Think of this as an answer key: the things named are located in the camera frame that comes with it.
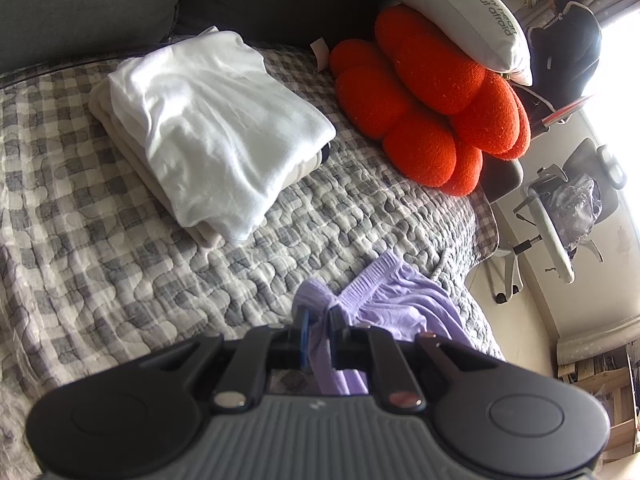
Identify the light grey sofa back cushion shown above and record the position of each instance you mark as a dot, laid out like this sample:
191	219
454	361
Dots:
90	5

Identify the grey checked quilt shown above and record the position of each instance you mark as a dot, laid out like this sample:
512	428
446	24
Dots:
150	285

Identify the white folded shirt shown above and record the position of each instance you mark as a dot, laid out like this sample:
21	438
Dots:
215	125

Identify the clear plastic bag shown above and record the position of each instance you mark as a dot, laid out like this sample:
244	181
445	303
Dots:
577	205

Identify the wooden shelf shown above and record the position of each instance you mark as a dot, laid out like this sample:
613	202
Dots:
600	385

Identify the lavender pants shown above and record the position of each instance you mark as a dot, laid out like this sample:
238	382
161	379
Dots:
390	305

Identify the dark grey sofa back cushion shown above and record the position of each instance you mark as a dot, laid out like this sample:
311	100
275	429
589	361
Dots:
280	0

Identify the grey office chair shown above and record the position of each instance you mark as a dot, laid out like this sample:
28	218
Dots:
552	230

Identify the orange flower cushion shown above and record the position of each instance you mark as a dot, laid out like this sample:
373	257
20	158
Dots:
420	145

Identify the grey patterned curtain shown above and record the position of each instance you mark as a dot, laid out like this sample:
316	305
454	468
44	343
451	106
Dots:
595	340

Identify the beige folded garment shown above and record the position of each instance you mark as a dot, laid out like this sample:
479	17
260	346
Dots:
125	140

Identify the white printed pillow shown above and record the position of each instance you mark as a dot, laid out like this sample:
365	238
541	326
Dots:
460	15

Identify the grey sofa armrest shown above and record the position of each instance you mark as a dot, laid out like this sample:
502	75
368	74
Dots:
502	180

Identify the red white mop pole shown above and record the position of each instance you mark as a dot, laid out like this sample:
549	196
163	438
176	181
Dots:
567	110

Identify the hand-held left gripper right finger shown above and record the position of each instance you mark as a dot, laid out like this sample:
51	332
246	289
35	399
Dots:
345	341

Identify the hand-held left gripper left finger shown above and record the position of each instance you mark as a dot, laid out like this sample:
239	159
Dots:
303	332

